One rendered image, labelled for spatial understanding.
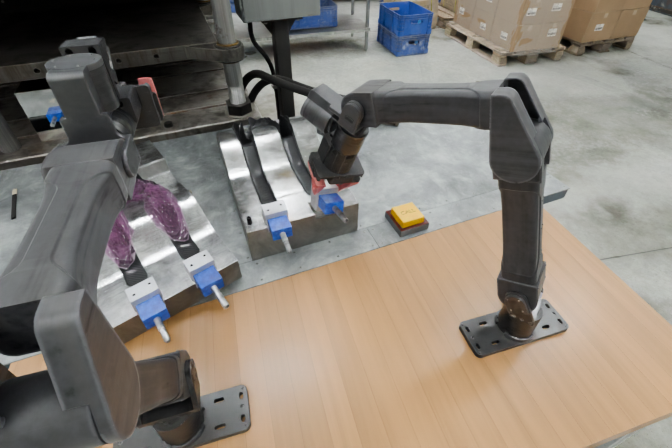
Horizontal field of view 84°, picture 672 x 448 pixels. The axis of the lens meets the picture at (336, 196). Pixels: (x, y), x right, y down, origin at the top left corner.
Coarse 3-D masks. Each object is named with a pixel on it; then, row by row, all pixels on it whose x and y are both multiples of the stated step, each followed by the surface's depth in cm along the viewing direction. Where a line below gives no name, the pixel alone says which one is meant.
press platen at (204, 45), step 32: (160, 0) 176; (192, 0) 176; (0, 32) 137; (32, 32) 137; (64, 32) 137; (96, 32) 137; (128, 32) 137; (160, 32) 137; (192, 32) 137; (0, 64) 112; (32, 64) 113; (128, 64) 123
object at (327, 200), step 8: (328, 184) 82; (312, 192) 82; (320, 192) 80; (328, 192) 81; (336, 192) 82; (312, 200) 83; (320, 200) 79; (328, 200) 78; (336, 200) 78; (320, 208) 80; (328, 208) 78; (336, 208) 77; (344, 216) 74
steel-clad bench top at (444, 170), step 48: (192, 144) 122; (384, 144) 122; (432, 144) 122; (480, 144) 122; (0, 192) 103; (192, 192) 103; (384, 192) 103; (432, 192) 103; (480, 192) 103; (0, 240) 89; (240, 240) 89; (336, 240) 89; (384, 240) 89; (240, 288) 78
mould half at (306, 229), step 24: (264, 144) 99; (312, 144) 102; (240, 168) 95; (264, 168) 96; (288, 168) 97; (240, 192) 89; (288, 192) 89; (240, 216) 87; (312, 216) 82; (336, 216) 85; (264, 240) 81; (288, 240) 84; (312, 240) 87
